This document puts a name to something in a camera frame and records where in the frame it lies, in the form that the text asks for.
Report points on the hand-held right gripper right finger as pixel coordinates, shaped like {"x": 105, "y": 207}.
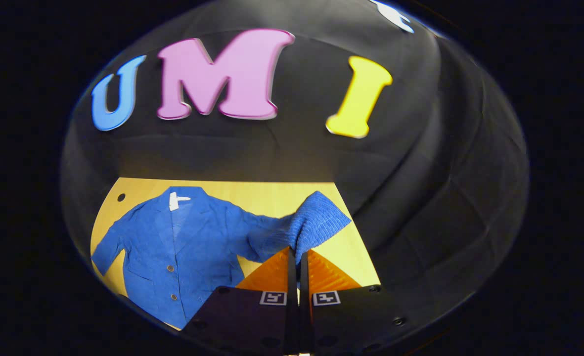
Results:
{"x": 351, "y": 321}

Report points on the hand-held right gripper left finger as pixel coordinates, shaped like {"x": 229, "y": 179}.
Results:
{"x": 252, "y": 321}

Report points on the blue button jacket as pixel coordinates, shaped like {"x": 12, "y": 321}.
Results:
{"x": 188, "y": 247}

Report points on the black backdrop cloth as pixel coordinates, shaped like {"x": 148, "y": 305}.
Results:
{"x": 420, "y": 173}

